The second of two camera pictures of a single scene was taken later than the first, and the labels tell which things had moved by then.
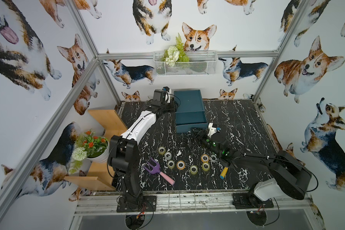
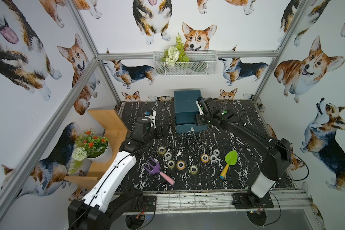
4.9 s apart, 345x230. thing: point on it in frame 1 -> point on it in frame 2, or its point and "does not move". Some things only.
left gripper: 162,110 -> 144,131
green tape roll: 193,169 does not move
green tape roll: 171,164 does not move
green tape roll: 161,150 does not move
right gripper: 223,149 -> 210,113
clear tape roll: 167,155 does not move
